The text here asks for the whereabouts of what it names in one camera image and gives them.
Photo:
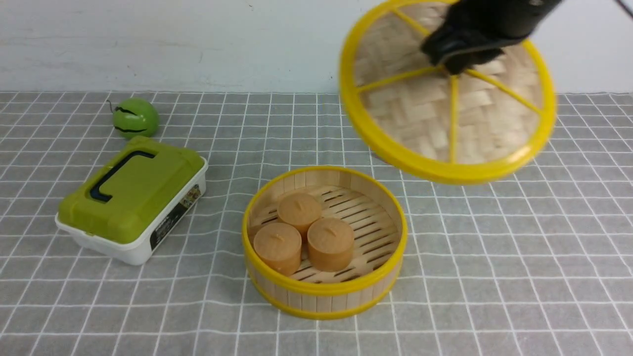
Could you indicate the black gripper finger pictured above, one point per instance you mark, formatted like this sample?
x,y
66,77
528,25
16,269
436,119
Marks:
x,y
459,63

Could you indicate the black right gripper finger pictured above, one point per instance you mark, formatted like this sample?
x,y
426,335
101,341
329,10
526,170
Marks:
x,y
449,40

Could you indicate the brown round bun back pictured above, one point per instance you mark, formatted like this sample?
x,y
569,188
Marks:
x,y
299,210

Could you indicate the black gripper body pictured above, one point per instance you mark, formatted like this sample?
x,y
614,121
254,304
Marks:
x,y
512,19

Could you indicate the brown round bun left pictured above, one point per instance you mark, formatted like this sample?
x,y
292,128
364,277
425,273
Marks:
x,y
279,245

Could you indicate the green toy melon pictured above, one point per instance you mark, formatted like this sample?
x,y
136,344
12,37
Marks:
x,y
133,117

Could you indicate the green lidded white plastic box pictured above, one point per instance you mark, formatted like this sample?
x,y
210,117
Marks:
x,y
133,202

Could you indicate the grey checked tablecloth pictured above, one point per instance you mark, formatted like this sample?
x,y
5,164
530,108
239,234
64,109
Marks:
x,y
536,264

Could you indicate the brown round bun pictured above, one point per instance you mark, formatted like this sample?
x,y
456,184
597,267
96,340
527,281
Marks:
x,y
279,245
330,244
299,210

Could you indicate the brown round bun right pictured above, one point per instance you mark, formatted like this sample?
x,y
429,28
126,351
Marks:
x,y
330,244

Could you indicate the yellow woven steamer lid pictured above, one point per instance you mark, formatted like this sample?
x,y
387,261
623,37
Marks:
x,y
471,128

